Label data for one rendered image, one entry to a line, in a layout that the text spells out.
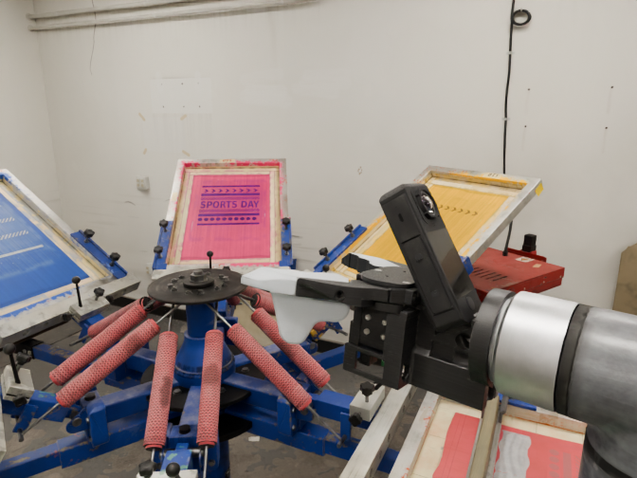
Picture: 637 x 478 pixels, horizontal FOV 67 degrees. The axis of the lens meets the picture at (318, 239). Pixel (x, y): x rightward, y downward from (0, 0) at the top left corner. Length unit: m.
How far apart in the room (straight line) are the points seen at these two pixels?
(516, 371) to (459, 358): 0.05
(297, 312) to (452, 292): 0.12
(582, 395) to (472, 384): 0.08
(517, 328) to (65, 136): 4.87
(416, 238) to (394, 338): 0.08
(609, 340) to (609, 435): 0.06
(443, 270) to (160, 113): 3.94
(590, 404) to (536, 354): 0.04
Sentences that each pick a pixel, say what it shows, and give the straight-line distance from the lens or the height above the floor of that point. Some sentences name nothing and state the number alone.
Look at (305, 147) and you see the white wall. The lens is 3.48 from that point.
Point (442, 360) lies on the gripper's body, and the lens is 0.39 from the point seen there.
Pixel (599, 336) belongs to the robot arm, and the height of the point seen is 1.69.
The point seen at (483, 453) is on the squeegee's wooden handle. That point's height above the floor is 1.06.
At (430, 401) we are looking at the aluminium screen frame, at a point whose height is 0.99.
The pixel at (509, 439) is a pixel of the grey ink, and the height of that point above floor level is 0.96.
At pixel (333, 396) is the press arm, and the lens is 1.43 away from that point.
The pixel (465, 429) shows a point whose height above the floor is 0.95.
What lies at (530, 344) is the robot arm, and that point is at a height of 1.67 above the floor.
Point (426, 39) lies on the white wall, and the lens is 3.22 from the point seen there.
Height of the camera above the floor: 1.82
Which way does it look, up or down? 15 degrees down
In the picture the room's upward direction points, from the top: straight up
